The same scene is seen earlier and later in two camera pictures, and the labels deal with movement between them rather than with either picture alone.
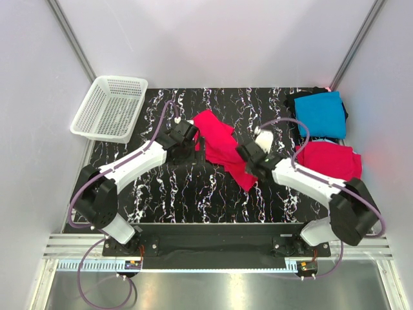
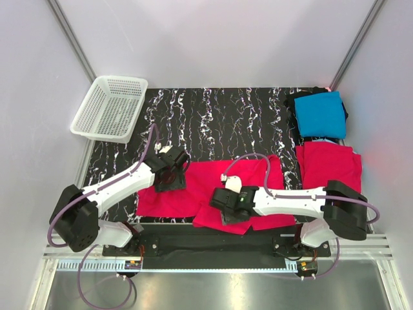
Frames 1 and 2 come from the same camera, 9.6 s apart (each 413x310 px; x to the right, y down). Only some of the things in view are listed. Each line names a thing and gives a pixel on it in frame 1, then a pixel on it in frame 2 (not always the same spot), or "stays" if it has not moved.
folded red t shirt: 336,159 stays
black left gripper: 192,131 to 171,183
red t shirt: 217,138 to 202,178
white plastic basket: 112,110 stays
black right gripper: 244,154 to 232,218
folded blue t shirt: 323,113 stays
